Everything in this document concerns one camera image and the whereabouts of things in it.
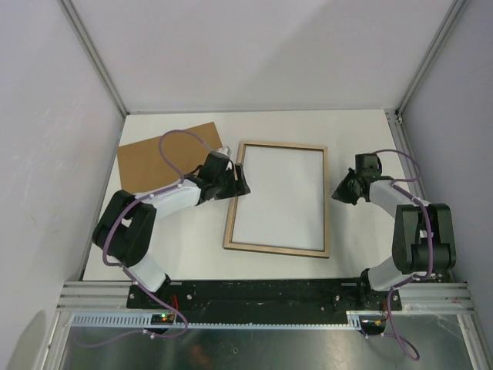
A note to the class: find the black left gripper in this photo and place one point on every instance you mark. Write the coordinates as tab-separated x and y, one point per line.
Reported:
237	186

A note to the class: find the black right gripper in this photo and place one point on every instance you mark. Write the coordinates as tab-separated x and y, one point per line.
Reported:
340	192

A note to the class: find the building photo print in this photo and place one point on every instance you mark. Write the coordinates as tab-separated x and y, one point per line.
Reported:
281	196

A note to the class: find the wooden picture frame black front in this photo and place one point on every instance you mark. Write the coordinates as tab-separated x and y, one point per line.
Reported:
231	223

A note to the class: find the brown frame backing board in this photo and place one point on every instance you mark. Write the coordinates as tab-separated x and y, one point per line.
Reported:
143	167

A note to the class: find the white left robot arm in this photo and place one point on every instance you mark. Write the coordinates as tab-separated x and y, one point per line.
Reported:
125	229

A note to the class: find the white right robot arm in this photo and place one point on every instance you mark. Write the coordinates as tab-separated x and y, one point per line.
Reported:
423	243

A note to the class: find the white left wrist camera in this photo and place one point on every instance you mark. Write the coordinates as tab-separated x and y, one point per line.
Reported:
226	151

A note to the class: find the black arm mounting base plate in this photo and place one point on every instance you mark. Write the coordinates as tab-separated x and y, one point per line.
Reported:
267	302

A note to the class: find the aluminium table edge rail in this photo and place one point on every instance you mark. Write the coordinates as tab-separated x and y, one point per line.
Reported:
450	156

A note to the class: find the white slotted cable duct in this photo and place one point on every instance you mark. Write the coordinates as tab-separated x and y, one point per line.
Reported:
351	321

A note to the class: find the right aluminium corner post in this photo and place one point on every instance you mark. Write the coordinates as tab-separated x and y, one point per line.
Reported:
438	42

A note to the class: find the aluminium corner post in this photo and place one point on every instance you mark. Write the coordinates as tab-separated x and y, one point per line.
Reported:
438	42
88	45

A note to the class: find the left aluminium corner post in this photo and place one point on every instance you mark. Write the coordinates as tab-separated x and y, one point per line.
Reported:
88	45

